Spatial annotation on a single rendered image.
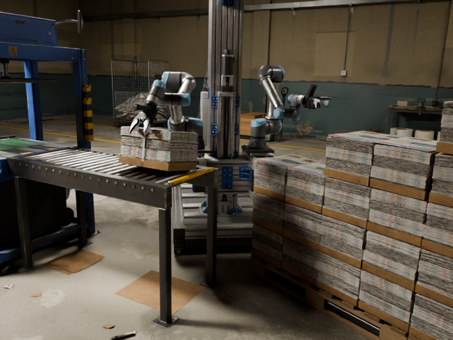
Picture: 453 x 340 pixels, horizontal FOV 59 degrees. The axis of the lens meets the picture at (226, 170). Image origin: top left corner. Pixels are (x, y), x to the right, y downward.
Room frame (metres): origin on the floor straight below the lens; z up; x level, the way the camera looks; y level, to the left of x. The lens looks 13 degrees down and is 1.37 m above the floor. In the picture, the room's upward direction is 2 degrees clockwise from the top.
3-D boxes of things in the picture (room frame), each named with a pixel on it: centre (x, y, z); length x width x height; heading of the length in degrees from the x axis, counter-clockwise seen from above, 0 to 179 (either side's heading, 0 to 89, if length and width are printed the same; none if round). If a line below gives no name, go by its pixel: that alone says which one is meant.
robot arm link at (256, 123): (3.18, -0.25, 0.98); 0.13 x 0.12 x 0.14; 124
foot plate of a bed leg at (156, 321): (2.05, 0.32, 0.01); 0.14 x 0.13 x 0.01; 151
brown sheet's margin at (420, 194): (2.02, -0.98, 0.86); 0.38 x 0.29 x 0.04; 128
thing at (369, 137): (2.24, -0.79, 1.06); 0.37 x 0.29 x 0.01; 130
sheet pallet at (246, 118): (9.25, -0.33, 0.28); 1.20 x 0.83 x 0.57; 61
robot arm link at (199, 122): (3.11, 0.26, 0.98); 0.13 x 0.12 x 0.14; 87
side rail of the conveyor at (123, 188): (2.36, 0.89, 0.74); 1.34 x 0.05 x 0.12; 61
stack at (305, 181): (2.35, -0.70, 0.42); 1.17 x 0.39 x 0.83; 40
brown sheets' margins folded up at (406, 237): (2.35, -0.70, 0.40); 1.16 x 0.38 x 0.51; 40
